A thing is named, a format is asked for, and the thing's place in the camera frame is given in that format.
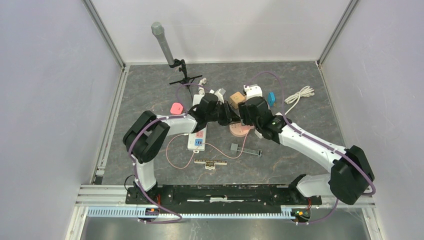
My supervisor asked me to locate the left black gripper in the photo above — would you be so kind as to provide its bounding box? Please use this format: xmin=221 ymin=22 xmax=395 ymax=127
xmin=206 ymin=102 xmax=240 ymax=128

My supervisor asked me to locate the tan cube adapter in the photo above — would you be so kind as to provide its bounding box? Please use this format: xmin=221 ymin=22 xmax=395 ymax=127
xmin=229 ymin=91 xmax=246 ymax=109

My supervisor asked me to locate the light blue cube adapter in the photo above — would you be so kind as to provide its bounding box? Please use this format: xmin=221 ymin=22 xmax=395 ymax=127
xmin=267 ymin=91 xmax=276 ymax=107

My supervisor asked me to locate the small white USB power strip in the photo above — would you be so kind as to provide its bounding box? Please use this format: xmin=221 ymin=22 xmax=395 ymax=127
xmin=254 ymin=129 xmax=264 ymax=139

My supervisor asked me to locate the pink round socket tower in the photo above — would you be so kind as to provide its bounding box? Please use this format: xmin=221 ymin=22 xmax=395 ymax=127
xmin=229 ymin=122 xmax=254 ymax=138

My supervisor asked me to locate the pink plug adapter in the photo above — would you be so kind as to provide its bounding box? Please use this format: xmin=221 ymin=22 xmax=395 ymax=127
xmin=170 ymin=102 xmax=184 ymax=115

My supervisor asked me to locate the long white power strip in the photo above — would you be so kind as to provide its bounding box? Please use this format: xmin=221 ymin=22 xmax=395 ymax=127
xmin=187 ymin=94 xmax=209 ymax=154

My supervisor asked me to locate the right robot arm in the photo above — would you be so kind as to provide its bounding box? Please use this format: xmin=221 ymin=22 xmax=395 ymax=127
xmin=238 ymin=96 xmax=376 ymax=205

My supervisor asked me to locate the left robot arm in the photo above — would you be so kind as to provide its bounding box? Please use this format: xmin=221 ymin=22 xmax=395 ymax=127
xmin=122 ymin=93 xmax=241 ymax=204

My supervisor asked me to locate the black microphone tripod stand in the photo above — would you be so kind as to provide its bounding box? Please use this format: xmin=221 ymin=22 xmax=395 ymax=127
xmin=169 ymin=58 xmax=202 ymax=85

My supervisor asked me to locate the grey clamp tool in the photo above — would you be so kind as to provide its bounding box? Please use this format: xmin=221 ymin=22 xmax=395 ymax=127
xmin=230 ymin=143 xmax=262 ymax=158

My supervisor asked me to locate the grey microphone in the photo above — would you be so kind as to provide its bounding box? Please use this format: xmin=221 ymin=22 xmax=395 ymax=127
xmin=151 ymin=21 xmax=175 ymax=68

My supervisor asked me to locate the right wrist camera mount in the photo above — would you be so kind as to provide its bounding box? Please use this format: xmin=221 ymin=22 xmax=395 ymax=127
xmin=243 ymin=84 xmax=263 ymax=101

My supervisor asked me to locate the pink USB cable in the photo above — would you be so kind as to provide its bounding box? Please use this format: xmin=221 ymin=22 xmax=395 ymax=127
xmin=165 ymin=130 xmax=249 ymax=170

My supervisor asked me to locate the white coiled power cord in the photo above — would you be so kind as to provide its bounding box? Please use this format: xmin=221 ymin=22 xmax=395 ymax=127
xmin=284 ymin=85 xmax=315 ymax=115

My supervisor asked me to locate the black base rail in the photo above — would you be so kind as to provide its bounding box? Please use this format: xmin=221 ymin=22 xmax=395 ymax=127
xmin=125 ymin=184 xmax=323 ymax=216

